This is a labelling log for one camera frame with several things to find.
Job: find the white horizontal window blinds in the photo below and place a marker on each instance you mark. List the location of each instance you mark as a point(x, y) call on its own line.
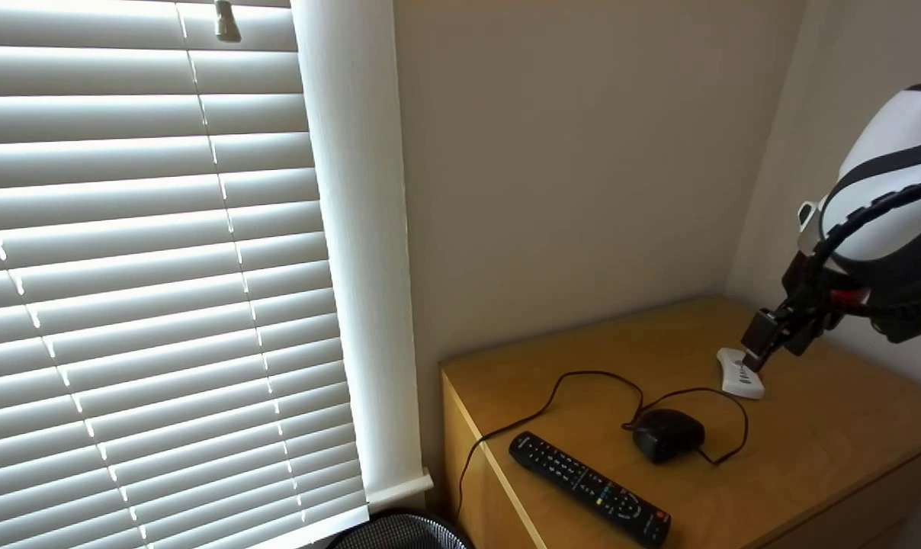
point(145, 294)

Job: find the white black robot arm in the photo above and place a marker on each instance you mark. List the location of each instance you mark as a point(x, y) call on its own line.
point(898, 202)

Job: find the black tv remote control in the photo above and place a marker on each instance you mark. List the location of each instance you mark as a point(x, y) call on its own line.
point(586, 487)

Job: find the black waste bin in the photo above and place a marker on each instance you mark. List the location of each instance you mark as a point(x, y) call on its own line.
point(400, 533)

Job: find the white window frame trim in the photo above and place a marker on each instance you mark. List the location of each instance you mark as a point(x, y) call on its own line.
point(364, 254)

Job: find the small white remote device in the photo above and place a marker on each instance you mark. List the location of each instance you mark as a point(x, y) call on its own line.
point(736, 379)

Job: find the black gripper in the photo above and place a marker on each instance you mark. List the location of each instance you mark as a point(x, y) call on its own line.
point(790, 327)

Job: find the light wooden nightstand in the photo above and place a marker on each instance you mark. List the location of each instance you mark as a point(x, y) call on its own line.
point(836, 447)

